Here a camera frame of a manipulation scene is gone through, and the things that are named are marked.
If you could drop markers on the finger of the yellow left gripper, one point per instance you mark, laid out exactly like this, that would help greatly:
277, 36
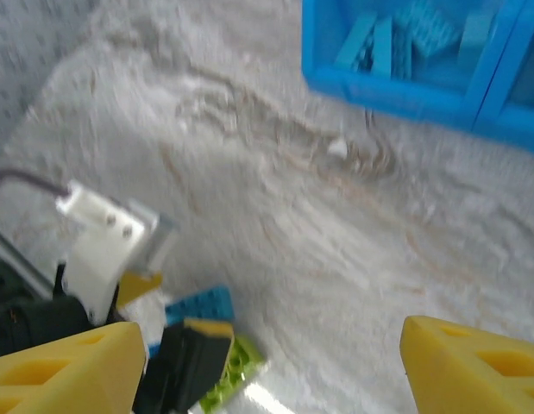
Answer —
139, 282
184, 366

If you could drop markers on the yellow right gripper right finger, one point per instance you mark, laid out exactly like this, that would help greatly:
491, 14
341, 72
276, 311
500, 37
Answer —
473, 371

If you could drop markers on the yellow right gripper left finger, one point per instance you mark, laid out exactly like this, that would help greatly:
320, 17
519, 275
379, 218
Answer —
68, 375

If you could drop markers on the blue 2x4 lego brick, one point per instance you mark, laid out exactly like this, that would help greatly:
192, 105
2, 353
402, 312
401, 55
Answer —
426, 28
202, 304

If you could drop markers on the green 2x4 lego brick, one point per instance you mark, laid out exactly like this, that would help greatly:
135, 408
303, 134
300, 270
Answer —
240, 366

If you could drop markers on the blue plastic bin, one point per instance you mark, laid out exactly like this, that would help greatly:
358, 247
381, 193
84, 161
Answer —
521, 116
378, 92

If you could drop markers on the aluminium table edge rail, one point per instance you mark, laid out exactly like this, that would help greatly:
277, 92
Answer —
20, 263

